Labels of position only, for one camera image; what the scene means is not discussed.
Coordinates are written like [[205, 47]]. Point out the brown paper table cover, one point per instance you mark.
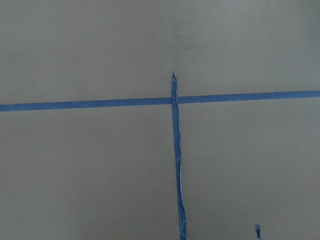
[[159, 119]]

